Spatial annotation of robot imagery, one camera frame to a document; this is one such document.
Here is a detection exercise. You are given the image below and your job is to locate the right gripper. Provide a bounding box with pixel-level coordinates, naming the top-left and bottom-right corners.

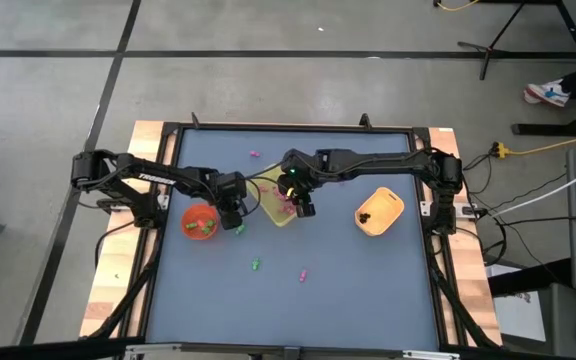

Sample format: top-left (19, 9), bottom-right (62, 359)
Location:
top-left (276, 172), bottom-right (317, 219)

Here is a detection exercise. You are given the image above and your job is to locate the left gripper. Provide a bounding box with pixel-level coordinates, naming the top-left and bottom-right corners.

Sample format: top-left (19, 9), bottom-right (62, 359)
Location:
top-left (212, 171), bottom-right (249, 231)

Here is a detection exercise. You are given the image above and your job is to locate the red-orange round bowl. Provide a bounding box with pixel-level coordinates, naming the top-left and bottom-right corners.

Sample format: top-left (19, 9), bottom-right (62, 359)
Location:
top-left (180, 202), bottom-right (220, 241)

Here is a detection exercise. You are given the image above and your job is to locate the translucent yellow rectangular bin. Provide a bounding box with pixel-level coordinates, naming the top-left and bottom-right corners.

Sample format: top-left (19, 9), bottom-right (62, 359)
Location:
top-left (246, 164), bottom-right (310, 228)

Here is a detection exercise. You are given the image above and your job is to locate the orange-yellow plastic basket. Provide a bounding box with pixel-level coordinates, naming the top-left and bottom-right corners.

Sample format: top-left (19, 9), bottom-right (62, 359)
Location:
top-left (354, 186), bottom-right (406, 238)

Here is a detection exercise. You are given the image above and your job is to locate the blue table mat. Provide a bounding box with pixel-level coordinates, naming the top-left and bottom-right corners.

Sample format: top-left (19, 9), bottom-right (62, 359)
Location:
top-left (145, 128), bottom-right (442, 352)

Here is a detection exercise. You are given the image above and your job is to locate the yellow power plug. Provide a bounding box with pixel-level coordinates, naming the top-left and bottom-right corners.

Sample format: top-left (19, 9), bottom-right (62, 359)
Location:
top-left (490, 141), bottom-right (512, 160)

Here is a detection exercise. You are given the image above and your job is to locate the white paper sheet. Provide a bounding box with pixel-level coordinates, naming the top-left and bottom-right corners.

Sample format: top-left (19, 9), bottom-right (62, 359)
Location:
top-left (487, 264), bottom-right (548, 342)

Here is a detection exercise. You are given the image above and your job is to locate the black desk foot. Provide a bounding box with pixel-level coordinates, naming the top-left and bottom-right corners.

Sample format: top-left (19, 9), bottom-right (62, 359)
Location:
top-left (511, 97), bottom-right (576, 137)

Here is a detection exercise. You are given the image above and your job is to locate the person's shoe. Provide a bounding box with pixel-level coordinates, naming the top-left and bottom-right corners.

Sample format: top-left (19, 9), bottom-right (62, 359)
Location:
top-left (523, 78), bottom-right (572, 108)

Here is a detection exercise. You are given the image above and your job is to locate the dark grey case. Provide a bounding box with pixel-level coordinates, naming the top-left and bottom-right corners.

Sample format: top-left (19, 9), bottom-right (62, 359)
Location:
top-left (537, 282), bottom-right (576, 359)

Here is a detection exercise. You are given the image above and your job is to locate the black table frame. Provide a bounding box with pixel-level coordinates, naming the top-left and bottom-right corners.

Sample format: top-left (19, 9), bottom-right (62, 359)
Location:
top-left (117, 121), bottom-right (469, 351)

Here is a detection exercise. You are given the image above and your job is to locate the black sleeved cable bundle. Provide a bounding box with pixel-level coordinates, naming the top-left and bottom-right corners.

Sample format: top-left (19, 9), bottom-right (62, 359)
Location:
top-left (85, 234), bottom-right (164, 342)
top-left (430, 234), bottom-right (502, 349)

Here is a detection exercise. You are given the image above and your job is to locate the silver metal bracket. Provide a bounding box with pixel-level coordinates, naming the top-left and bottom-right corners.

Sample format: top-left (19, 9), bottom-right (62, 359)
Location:
top-left (125, 343), bottom-right (184, 359)
top-left (401, 350), bottom-right (462, 360)

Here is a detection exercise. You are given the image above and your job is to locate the black camera rig bar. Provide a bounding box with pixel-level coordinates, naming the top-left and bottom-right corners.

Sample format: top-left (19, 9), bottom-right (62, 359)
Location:
top-left (0, 337), bottom-right (576, 360)

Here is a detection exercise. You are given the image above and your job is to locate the black desk leg frame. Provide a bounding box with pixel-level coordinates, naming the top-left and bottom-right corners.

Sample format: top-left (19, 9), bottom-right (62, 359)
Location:
top-left (456, 0), bottom-right (576, 81)

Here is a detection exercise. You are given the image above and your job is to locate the black floor cable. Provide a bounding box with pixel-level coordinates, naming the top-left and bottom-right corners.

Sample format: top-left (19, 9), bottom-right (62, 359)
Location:
top-left (500, 172), bottom-right (568, 206)

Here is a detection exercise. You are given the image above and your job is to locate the thin yellow cable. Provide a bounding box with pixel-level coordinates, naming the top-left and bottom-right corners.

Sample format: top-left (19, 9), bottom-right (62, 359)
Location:
top-left (435, 0), bottom-right (480, 12)

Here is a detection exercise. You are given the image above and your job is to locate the white cable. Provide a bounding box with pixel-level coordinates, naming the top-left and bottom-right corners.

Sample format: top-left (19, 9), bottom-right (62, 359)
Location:
top-left (487, 157), bottom-right (576, 217)

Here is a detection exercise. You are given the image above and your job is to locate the yellow extension cord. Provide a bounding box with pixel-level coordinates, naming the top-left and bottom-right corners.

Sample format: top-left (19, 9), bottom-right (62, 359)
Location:
top-left (505, 127), bottom-right (576, 156)

